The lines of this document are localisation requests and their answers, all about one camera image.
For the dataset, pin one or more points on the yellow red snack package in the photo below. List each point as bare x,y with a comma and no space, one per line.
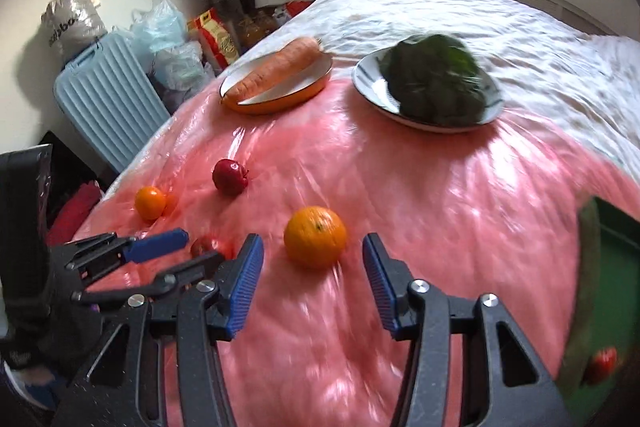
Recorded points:
216,40

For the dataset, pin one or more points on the grey stuffed plastic bag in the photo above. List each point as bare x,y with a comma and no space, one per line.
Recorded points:
72,26

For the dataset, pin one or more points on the light blue suitcase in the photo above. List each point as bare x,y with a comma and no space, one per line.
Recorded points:
108,98

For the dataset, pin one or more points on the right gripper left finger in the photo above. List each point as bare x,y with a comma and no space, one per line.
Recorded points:
122,382

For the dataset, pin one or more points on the green tray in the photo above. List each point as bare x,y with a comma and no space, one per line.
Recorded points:
606,312

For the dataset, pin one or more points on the silver metal plate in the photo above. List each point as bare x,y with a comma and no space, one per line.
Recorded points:
372,86

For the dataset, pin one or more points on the clear blue plastic bag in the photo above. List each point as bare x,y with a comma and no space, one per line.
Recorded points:
172,60

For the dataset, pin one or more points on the large orange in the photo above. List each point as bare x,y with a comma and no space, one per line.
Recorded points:
315,238

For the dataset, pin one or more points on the green leafy vegetable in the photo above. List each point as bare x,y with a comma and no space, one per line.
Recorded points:
436,80

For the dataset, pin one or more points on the white floral bed quilt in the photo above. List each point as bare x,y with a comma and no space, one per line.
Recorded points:
570,128

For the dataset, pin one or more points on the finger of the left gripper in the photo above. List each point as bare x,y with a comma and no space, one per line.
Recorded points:
166,283
150,245

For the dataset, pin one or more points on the pink plastic sheet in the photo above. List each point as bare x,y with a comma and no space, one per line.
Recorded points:
313,351

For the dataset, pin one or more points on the dark red apple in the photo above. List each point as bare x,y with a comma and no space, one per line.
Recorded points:
230,178

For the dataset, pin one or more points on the small orange tangerine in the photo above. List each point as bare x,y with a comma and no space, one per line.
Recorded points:
150,203

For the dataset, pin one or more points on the orange rimmed plate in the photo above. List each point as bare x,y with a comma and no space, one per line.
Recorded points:
289,93

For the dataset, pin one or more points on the small red fruit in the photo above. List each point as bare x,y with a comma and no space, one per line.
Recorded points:
600,367

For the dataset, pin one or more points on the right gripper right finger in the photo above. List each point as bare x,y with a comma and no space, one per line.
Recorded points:
503,381

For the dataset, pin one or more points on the red cloth on floor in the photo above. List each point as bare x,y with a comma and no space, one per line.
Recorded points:
73,214

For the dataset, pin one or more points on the carrot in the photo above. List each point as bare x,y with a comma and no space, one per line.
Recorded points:
293,58

